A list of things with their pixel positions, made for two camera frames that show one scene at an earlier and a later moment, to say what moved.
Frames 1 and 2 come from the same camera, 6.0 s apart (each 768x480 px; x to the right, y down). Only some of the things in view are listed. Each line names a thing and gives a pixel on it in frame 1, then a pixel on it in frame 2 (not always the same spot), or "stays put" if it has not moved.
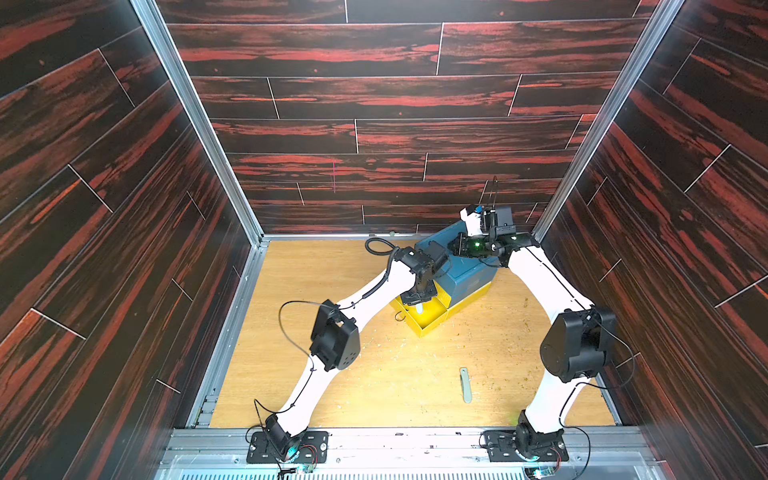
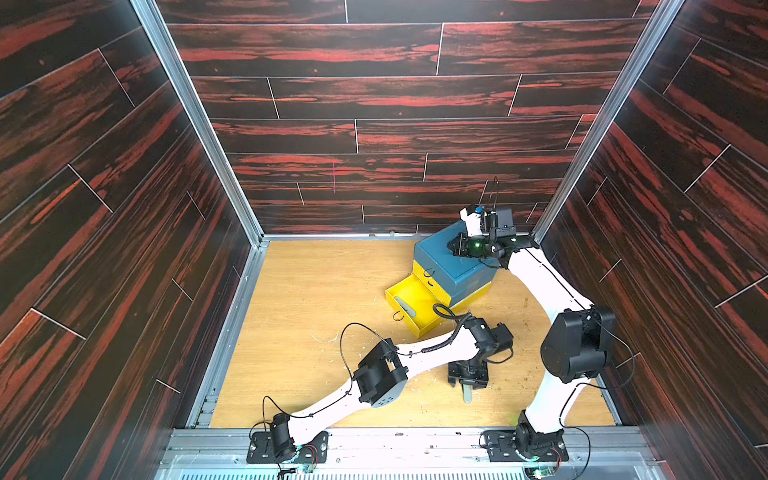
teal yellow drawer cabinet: (464, 279) stays put
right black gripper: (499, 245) stays put
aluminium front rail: (413, 454) stays put
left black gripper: (431, 294) → (481, 382)
